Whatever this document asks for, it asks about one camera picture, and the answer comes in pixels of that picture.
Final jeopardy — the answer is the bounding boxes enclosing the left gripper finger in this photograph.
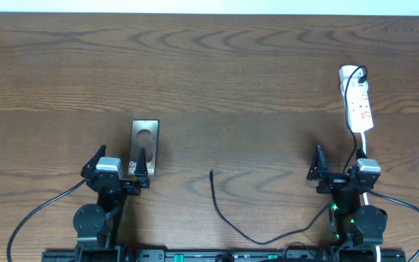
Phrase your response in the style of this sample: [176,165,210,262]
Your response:
[81,145,106,178]
[134,148,150,188]

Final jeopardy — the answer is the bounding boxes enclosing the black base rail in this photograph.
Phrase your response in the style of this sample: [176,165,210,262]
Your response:
[41,248,407,262]

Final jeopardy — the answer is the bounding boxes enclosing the black USB charging cable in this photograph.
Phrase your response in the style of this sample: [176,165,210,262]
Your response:
[209,65,369,246]

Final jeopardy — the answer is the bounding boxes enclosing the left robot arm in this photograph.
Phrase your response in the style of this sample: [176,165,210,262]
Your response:
[73,145,150,261]

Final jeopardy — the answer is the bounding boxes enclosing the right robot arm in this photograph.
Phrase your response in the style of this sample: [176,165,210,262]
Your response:
[306,146,388,261]

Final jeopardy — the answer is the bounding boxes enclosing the white power strip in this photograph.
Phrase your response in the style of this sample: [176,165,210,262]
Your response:
[339,65,373,133]

